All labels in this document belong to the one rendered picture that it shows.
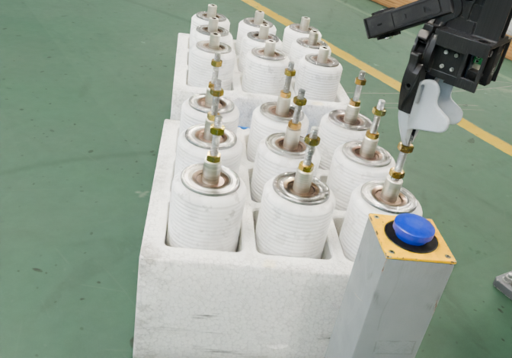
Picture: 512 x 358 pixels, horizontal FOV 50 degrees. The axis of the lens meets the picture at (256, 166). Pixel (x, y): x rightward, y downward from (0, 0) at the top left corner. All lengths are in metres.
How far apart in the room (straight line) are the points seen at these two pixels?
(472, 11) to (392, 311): 0.32
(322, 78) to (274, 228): 0.55
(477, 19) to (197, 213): 0.38
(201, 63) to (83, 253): 0.45
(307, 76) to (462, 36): 0.61
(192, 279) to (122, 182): 0.49
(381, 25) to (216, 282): 0.37
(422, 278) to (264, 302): 0.24
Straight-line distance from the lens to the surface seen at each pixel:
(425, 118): 0.67
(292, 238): 0.70
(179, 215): 0.69
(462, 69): 0.63
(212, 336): 0.77
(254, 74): 1.17
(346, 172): 0.82
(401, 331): 0.60
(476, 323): 1.02
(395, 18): 0.67
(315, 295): 0.73
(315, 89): 1.19
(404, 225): 0.55
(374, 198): 0.73
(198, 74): 1.16
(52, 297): 0.89
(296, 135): 0.80
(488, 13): 0.63
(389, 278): 0.55
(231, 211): 0.68
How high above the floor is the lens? 0.62
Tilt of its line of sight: 29 degrees down
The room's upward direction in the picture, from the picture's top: 10 degrees clockwise
